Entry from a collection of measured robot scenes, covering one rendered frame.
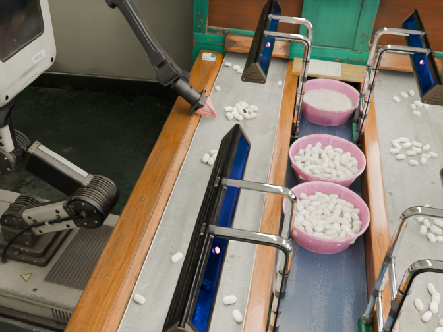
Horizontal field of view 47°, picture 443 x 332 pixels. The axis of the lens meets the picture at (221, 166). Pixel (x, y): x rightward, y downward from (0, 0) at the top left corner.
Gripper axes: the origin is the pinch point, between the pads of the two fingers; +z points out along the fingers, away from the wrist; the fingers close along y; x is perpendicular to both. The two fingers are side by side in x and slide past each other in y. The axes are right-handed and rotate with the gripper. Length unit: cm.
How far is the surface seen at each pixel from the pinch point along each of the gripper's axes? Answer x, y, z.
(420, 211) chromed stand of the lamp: -64, -82, 22
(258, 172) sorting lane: -11.5, -29.3, 17.5
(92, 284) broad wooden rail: 9, -88, -13
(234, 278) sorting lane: -11, -76, 16
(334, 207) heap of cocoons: -28, -41, 38
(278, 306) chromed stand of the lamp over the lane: -33, -97, 13
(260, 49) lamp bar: -37.2, -11.2, -9.0
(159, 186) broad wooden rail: 5.3, -46.4, -7.7
